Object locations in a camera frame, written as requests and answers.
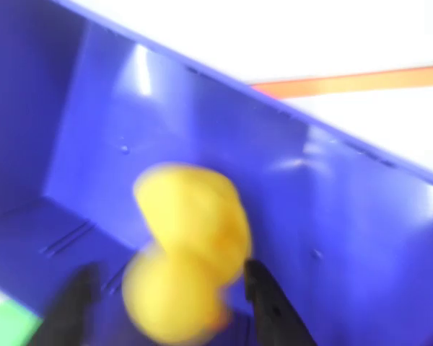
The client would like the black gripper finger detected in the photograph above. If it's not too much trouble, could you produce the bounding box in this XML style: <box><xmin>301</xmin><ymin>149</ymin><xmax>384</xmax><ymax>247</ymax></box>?
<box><xmin>30</xmin><ymin>262</ymin><xmax>102</xmax><ymax>346</ymax></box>
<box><xmin>242</xmin><ymin>259</ymin><xmax>319</xmax><ymax>346</ymax></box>

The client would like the yellow rubber duck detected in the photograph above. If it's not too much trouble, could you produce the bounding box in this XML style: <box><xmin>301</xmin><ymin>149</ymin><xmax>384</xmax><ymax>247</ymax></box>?
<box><xmin>121</xmin><ymin>162</ymin><xmax>253</xmax><ymax>345</ymax></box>

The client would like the blue plastic box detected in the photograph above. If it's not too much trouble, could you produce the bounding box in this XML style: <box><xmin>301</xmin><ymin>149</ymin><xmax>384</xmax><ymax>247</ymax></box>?
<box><xmin>0</xmin><ymin>0</ymin><xmax>433</xmax><ymax>346</ymax></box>

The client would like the orange tape strip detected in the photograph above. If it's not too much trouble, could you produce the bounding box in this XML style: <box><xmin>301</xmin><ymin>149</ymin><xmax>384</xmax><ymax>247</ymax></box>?
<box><xmin>250</xmin><ymin>65</ymin><xmax>433</xmax><ymax>100</ymax></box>

